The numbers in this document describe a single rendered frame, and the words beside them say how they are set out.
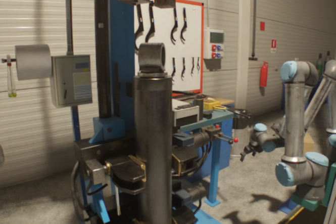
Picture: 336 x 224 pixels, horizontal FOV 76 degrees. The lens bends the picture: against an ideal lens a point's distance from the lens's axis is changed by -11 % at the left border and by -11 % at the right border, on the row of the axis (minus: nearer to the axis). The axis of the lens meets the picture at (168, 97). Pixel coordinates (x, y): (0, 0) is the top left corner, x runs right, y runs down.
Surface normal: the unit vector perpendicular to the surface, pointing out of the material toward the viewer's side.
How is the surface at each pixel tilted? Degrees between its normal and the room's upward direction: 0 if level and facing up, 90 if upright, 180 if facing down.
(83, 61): 90
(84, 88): 90
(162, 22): 90
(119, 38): 90
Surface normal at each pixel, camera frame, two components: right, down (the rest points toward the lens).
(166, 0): -0.35, 0.20
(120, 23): 0.60, 0.17
